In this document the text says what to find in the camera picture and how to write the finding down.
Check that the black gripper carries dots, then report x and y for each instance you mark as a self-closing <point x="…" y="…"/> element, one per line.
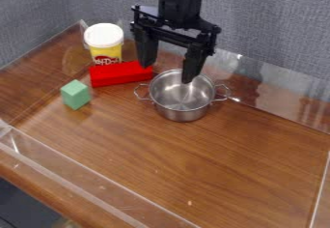
<point x="152" y="28"/>

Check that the green foam block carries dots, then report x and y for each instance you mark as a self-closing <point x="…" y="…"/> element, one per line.
<point x="76" y="94"/>

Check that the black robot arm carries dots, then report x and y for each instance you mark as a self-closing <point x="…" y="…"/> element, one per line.
<point x="180" y="10"/>

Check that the red rectangular block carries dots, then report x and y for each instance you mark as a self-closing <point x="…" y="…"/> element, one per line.
<point x="120" y="73"/>

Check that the yellow play-doh tub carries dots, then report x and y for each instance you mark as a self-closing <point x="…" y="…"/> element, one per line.
<point x="105" y="38"/>

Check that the small steel pot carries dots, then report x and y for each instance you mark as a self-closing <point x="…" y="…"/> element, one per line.
<point x="182" y="102"/>

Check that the clear acrylic table barrier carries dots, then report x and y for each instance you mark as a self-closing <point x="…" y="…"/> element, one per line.
<point x="117" y="167"/>

